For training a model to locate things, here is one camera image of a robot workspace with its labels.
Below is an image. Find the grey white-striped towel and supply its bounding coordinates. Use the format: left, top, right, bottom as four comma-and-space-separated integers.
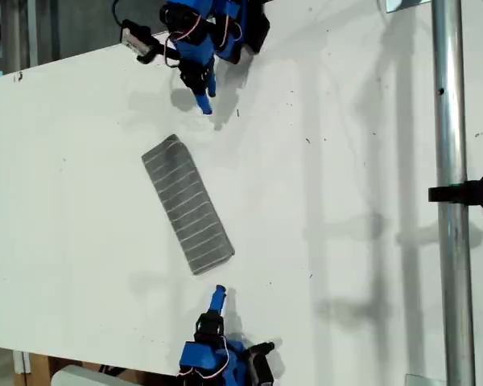
140, 133, 236, 277

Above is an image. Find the wooden table leg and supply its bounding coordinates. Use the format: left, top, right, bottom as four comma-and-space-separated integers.
27, 352, 53, 386

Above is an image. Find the black clamp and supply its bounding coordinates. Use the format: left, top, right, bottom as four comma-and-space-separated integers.
427, 170, 483, 213

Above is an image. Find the camera black stalk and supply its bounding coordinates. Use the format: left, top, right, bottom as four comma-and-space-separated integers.
144, 39, 179, 65
245, 341, 276, 355

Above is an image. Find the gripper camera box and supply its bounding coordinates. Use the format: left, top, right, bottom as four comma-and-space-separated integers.
250, 352, 276, 385
119, 18, 158, 65

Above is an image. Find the camera black cable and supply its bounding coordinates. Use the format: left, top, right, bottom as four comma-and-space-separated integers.
111, 0, 126, 26

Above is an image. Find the steel post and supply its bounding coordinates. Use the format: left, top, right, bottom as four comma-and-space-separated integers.
430, 0, 477, 386

